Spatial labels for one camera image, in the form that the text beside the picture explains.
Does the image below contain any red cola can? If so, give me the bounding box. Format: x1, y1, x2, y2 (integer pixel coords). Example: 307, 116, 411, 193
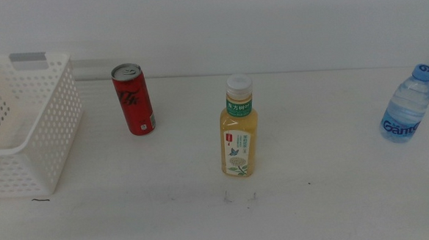
110, 62, 157, 138

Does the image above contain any yellow tea bottle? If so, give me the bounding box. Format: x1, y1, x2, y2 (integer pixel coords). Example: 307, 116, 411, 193
216, 72, 262, 179

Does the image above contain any clear water bottle blue cap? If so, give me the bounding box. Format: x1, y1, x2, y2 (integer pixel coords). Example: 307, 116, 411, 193
376, 63, 429, 145

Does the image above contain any white perforated plastic basket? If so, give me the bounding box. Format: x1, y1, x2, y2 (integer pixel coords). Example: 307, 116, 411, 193
0, 49, 89, 200

